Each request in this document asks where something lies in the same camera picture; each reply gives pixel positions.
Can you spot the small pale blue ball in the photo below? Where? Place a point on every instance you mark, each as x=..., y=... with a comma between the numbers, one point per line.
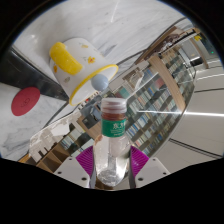
x=100, y=82

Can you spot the white city architectural model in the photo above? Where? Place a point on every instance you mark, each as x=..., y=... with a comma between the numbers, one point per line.
x=50, y=135

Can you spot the wall bookshelf with books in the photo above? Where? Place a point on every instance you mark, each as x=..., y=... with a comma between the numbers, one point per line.
x=156, y=110

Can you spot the clear plastic bottle green label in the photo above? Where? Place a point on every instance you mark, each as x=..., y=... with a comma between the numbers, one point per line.
x=111, y=153

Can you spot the flat round red coaster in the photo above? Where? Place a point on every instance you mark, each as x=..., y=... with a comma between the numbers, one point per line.
x=25, y=101

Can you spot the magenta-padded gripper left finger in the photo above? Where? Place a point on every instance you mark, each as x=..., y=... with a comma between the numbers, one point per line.
x=80, y=165

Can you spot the straight ceiling light strip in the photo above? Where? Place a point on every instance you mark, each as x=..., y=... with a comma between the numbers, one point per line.
x=203, y=114

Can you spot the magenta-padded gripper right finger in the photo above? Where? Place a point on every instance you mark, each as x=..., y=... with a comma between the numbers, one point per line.
x=143, y=165

